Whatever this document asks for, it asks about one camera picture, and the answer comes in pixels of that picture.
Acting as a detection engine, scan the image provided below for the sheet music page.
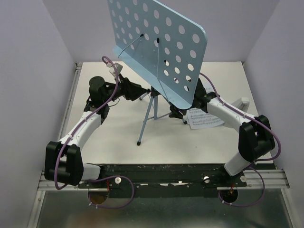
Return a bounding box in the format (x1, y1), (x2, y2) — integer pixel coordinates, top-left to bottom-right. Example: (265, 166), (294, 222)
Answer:
(205, 85), (214, 93)
(186, 108), (224, 130)

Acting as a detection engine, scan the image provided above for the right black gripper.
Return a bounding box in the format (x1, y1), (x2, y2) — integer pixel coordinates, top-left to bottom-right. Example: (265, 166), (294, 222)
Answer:
(169, 94), (196, 120)

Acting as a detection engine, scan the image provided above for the light blue music stand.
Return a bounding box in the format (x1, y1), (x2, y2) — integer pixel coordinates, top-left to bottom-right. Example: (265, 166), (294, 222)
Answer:
(106, 0), (209, 146)

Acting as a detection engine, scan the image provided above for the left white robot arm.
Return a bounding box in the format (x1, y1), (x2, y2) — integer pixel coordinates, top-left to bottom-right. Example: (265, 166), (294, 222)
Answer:
(44, 75), (150, 188)

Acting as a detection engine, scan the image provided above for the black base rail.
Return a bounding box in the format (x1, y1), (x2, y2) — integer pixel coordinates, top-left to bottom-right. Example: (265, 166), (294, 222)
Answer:
(78, 163), (247, 198)

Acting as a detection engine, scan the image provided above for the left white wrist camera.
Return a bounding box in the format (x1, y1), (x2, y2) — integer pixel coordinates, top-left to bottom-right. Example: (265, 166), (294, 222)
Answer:
(106, 62), (123, 78)

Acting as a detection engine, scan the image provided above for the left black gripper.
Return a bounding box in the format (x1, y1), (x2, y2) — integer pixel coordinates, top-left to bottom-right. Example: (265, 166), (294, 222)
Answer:
(103, 73), (148, 104)

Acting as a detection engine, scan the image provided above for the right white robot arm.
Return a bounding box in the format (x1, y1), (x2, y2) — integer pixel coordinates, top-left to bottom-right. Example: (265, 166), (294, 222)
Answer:
(169, 80), (275, 186)

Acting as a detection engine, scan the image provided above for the grey metronome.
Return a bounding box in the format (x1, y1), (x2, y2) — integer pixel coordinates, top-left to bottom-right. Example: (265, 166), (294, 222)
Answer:
(232, 97), (250, 112)

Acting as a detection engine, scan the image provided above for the aluminium frame rail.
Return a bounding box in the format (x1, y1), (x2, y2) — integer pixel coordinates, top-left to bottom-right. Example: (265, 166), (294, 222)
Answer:
(217, 170), (290, 190)

